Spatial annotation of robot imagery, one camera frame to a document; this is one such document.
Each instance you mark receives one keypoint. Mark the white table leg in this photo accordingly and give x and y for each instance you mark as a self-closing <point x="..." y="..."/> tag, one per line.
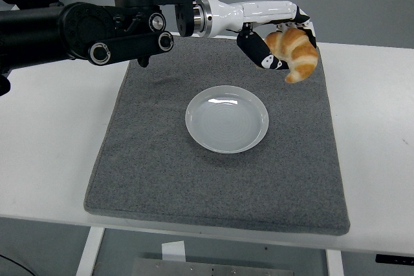
<point x="334" y="264"/>
<point x="90" y="253"/>

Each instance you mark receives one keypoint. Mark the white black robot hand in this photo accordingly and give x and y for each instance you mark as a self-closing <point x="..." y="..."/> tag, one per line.
<point x="258" y="12"/>

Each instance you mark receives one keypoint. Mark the grey metal plate with screws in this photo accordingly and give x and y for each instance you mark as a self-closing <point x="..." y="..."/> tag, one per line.
<point x="210" y="268"/>

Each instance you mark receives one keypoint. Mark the golden croissant bread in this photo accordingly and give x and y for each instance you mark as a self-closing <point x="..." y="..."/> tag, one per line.
<point x="300" y="56"/>

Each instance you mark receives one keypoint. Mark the grey felt table mat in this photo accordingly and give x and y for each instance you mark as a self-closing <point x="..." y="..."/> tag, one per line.
<point x="161" y="166"/>

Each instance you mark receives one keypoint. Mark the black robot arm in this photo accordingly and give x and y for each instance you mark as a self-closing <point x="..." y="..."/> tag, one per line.
<point x="81" y="27"/>

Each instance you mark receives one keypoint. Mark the pale grey round plate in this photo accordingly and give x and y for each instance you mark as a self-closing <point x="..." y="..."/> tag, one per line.
<point x="226" y="121"/>

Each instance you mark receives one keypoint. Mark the black table control panel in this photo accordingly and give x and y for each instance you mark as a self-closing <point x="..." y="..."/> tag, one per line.
<point x="394" y="258"/>

